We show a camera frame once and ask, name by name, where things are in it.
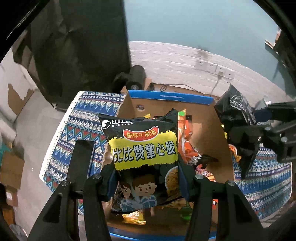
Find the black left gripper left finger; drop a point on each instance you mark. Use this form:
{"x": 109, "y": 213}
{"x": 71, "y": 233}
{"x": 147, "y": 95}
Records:
{"x": 58, "y": 219}

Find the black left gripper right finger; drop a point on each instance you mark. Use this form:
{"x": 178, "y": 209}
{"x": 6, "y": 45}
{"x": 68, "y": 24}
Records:
{"x": 236, "y": 218}

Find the black snack bag white text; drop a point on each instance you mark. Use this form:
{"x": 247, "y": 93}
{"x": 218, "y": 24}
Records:
{"x": 233, "y": 110}

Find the orange yellow striped snack bag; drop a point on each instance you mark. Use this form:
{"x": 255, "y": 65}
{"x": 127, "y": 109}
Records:
{"x": 190, "y": 155}

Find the black yellow noodle snack bag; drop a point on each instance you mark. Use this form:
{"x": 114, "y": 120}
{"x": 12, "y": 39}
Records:
{"x": 145, "y": 154}

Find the orange green rice cracker bag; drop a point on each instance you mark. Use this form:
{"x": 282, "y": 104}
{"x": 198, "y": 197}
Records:
{"x": 181, "y": 205}

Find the long yellow snack packet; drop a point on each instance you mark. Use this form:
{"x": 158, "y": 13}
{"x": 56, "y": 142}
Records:
{"x": 136, "y": 218}

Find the blue cardboard storage box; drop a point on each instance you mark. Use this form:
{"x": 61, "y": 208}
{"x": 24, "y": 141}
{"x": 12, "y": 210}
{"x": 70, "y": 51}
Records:
{"x": 208, "y": 138}

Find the blue patterned tablecloth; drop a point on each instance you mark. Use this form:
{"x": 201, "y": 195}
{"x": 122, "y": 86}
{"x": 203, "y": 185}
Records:
{"x": 80, "y": 122}

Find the black hanging cloth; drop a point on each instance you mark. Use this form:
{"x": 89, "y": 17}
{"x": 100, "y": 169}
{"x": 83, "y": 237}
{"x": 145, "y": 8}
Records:
{"x": 75, "y": 45}

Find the white wall socket strip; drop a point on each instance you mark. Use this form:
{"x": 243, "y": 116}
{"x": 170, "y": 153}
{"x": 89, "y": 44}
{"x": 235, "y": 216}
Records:
{"x": 214, "y": 68}

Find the black camera on box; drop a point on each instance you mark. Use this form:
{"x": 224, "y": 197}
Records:
{"x": 134, "y": 80}

